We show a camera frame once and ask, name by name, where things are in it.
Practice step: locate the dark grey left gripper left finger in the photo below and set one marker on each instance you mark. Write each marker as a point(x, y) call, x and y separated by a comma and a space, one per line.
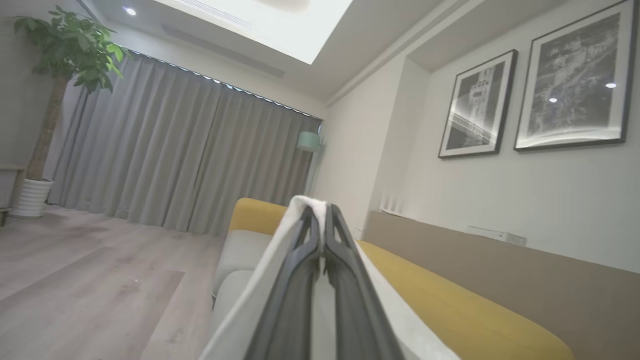
point(290, 300)

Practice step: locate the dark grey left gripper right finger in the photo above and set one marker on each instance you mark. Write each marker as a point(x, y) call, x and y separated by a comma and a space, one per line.
point(355, 310)

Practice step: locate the red shirt with white stripes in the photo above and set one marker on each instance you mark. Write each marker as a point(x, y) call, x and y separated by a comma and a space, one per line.
point(250, 310)

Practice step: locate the large grey sofa seat cushion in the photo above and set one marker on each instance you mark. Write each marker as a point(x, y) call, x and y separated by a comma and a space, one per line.
point(230, 300)

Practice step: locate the small grey sofa seat cushion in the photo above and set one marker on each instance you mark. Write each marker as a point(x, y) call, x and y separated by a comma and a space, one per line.
point(242, 252)

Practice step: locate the yellow sofa corner back cushion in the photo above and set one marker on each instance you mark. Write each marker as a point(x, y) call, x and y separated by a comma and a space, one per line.
point(255, 217)

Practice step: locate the large yellow sofa back cushion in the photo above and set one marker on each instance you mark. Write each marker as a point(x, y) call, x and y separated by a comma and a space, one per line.
point(465, 315)

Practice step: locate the teal shade floor lamp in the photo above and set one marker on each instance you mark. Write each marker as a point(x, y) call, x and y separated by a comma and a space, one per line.
point(309, 141)

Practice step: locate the white flat device box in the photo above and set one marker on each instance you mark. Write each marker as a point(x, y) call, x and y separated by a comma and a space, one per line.
point(497, 236)

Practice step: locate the grey pleated curtain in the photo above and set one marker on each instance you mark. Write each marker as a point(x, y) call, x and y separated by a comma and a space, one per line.
point(175, 150)

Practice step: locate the small black framed picture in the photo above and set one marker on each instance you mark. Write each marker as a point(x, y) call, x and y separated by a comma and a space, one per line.
point(477, 105)

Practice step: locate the large black framed picture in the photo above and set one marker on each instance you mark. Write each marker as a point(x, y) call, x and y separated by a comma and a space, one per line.
point(575, 80)

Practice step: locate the green potted tree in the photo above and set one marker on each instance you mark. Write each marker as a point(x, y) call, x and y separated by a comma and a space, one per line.
point(70, 45)

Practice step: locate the white slatted wall fixture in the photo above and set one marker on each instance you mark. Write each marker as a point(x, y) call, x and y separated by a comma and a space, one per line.
point(391, 204)

